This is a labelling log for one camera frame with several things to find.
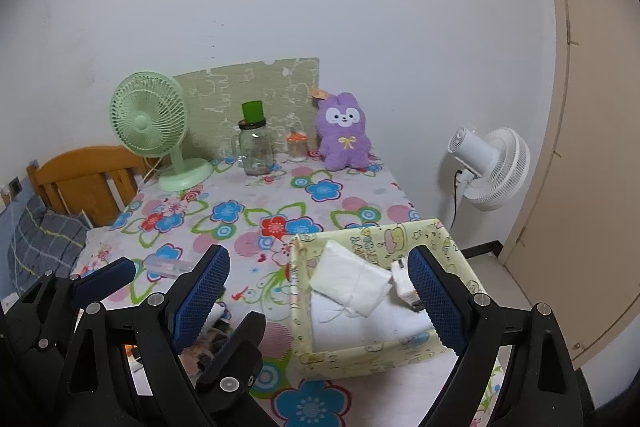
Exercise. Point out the white fan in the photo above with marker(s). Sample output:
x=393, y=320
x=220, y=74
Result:
x=495, y=167

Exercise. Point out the green patterned board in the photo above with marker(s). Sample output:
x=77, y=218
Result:
x=225, y=97

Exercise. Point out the purple plush bunny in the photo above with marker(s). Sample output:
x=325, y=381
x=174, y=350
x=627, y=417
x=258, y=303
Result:
x=342, y=132

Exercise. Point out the green desk fan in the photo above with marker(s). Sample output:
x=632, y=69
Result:
x=142, y=122

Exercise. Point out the clear plastic case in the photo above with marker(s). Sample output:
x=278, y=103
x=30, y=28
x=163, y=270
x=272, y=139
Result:
x=167, y=267

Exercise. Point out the beige door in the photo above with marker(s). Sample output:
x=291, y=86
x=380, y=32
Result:
x=590, y=157

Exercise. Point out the grey plaid blanket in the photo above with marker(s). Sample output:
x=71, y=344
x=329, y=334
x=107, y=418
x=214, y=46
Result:
x=45, y=237

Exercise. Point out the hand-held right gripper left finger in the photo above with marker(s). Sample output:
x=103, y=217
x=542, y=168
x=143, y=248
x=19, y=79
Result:
x=200, y=297

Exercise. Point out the floral tablecloth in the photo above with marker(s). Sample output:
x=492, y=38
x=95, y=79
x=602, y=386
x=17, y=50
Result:
x=300, y=207

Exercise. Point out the small white packet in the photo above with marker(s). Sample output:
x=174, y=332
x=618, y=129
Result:
x=402, y=279

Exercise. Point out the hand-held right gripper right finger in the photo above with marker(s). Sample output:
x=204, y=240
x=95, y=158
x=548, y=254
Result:
x=435, y=302

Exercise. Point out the yellow fabric storage box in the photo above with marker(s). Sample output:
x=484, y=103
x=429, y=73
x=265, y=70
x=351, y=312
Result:
x=350, y=352

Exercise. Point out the white towel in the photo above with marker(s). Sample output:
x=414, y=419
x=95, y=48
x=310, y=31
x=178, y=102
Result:
x=360, y=329

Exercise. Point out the white pad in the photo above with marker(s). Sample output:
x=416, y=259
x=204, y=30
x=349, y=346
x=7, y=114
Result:
x=350, y=277

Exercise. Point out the white cloth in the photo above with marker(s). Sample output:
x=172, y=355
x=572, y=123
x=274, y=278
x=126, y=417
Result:
x=219, y=313

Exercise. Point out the glass jar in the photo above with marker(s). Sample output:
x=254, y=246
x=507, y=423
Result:
x=256, y=147

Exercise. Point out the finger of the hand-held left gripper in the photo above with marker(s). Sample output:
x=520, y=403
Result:
x=240, y=352
x=102, y=274

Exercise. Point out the green plastic cup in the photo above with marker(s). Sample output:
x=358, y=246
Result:
x=253, y=109

